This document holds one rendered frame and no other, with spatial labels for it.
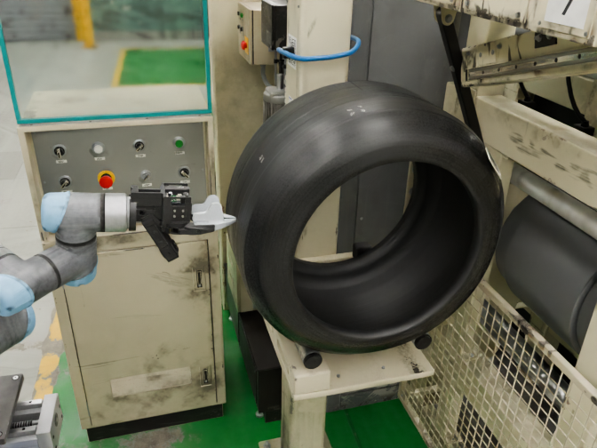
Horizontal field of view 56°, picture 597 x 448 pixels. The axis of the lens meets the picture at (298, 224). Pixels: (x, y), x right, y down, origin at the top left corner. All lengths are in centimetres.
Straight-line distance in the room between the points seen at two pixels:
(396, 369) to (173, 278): 86
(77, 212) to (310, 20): 68
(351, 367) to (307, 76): 73
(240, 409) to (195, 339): 46
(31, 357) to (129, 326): 93
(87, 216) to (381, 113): 58
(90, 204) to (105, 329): 103
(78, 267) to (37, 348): 183
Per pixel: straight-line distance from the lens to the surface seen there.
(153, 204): 112
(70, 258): 115
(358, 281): 154
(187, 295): 203
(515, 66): 131
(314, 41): 140
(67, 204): 111
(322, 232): 158
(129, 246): 191
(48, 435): 160
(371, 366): 148
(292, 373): 136
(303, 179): 104
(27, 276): 111
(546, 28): 103
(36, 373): 283
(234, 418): 245
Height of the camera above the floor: 178
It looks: 28 degrees down
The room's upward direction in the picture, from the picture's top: 2 degrees clockwise
